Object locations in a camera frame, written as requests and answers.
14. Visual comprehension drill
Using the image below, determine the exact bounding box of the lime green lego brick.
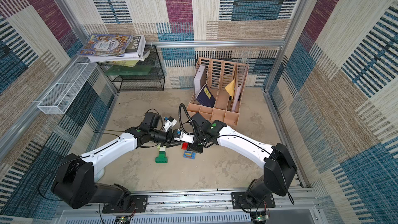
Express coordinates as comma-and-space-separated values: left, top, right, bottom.
158, 145, 166, 151

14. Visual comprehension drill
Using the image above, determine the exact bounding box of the long blue lego brick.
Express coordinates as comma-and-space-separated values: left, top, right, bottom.
183, 150, 196, 159

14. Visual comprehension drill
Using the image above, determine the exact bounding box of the bright green square lego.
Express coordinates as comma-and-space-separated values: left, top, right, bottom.
159, 151, 166, 159

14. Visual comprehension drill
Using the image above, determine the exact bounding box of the long green lego brick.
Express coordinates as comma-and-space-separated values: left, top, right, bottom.
155, 156, 168, 163

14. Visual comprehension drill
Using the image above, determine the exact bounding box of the red lego brick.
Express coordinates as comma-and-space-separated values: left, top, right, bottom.
181, 143, 188, 150

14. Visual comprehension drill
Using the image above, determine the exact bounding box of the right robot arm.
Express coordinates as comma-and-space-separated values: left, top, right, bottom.
189, 113, 297, 207

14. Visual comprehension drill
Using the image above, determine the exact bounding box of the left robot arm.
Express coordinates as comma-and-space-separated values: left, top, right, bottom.
51, 113, 184, 212

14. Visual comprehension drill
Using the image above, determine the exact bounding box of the dark purple book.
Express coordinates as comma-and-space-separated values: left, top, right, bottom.
196, 84, 216, 108

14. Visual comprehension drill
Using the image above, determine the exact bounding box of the pale pink folder in organizer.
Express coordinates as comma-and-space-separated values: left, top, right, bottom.
231, 68, 244, 112

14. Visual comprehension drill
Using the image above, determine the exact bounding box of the white book in organizer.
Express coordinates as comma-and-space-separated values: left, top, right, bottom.
194, 65, 206, 96

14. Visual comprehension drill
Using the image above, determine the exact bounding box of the yellow envelope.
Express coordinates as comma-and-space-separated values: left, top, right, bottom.
225, 79, 236, 99

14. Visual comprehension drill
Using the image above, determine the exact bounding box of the pink desk file organizer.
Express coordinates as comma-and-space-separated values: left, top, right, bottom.
187, 58, 249, 127

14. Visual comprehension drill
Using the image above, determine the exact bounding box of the pale blue round clock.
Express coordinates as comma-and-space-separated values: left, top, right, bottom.
94, 168, 105, 183

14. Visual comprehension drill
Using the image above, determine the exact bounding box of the black and white Folio book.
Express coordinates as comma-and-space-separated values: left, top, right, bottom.
87, 35, 150, 62

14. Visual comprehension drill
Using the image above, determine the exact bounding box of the colourful illustrated book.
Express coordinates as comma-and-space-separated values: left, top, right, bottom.
77, 34, 132, 57

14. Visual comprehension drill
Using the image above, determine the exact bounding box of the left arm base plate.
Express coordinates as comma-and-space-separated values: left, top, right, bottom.
102, 195, 148, 214

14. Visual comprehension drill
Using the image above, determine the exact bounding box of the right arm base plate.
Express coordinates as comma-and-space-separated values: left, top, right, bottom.
231, 191, 276, 211

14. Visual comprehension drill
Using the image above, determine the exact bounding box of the black wire shelf rack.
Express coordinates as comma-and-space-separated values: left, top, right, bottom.
99, 45, 165, 93

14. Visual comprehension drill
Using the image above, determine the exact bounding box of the white wire mesh basket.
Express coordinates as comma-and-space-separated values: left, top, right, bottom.
37, 57, 96, 115

